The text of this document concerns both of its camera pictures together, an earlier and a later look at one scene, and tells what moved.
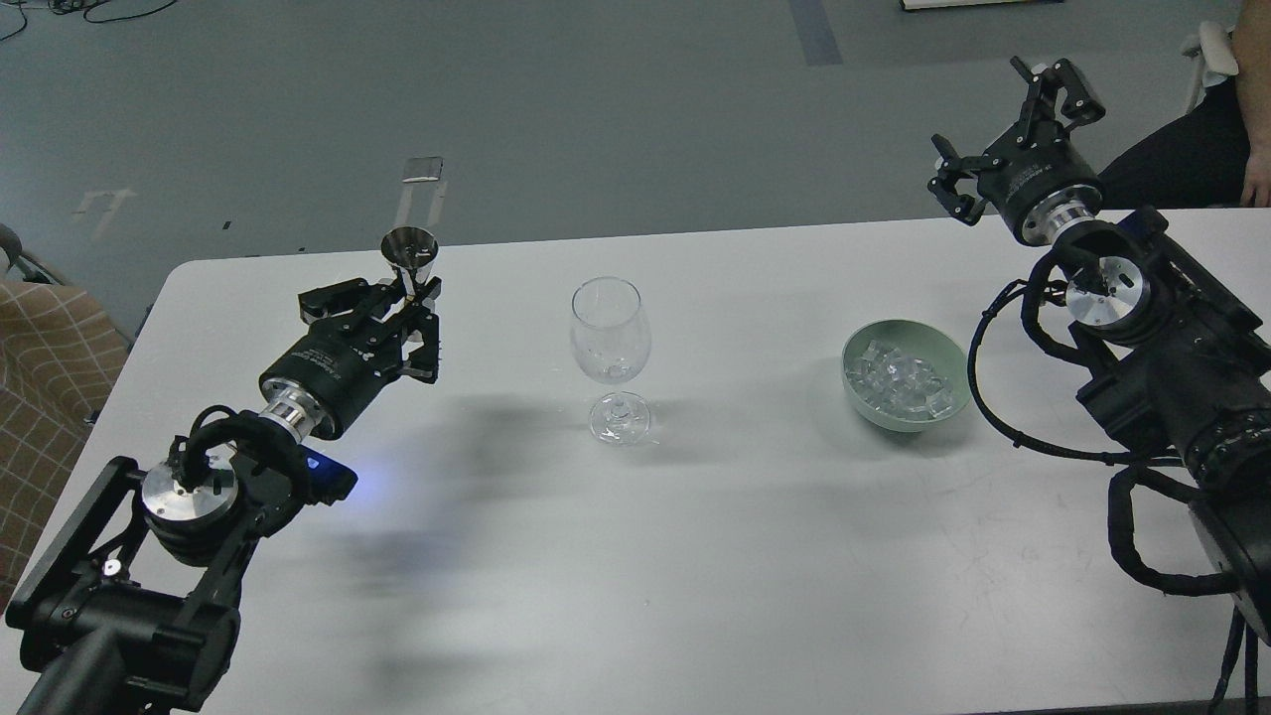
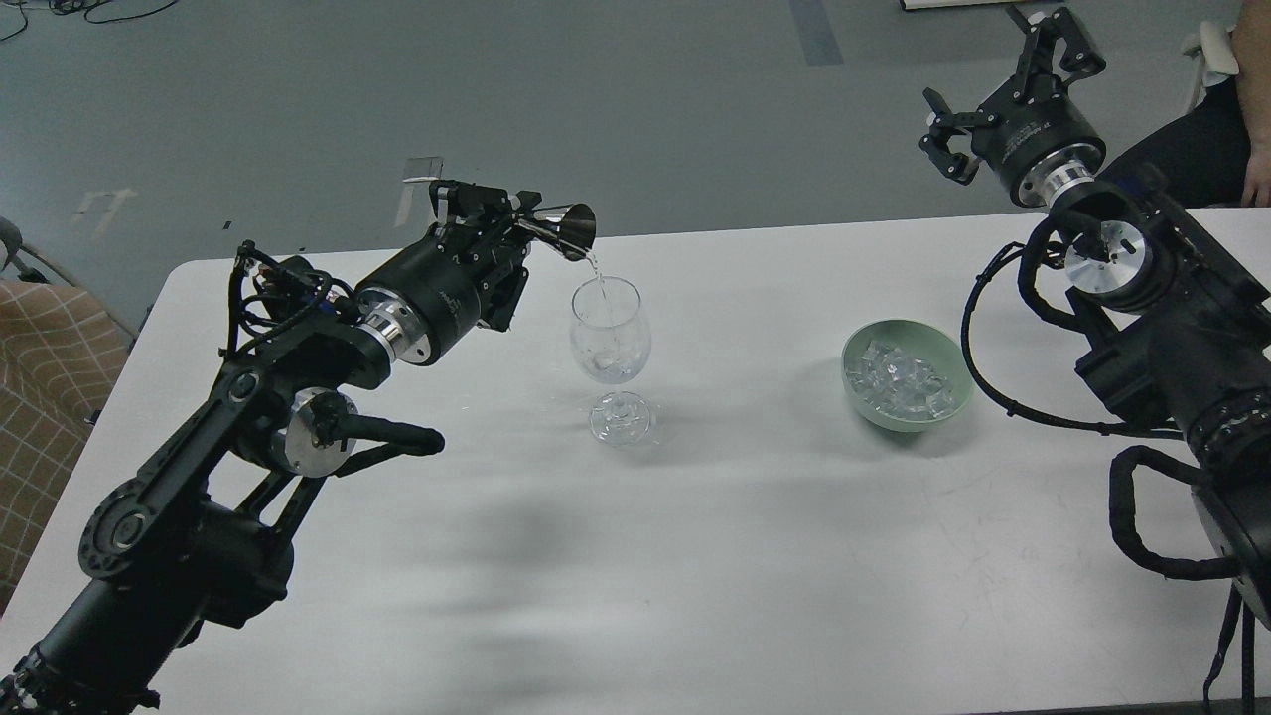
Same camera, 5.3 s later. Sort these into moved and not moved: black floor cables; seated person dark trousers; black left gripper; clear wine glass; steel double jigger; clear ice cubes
Moved: black left gripper; steel double jigger
Not moved: clear ice cubes; black floor cables; seated person dark trousers; clear wine glass
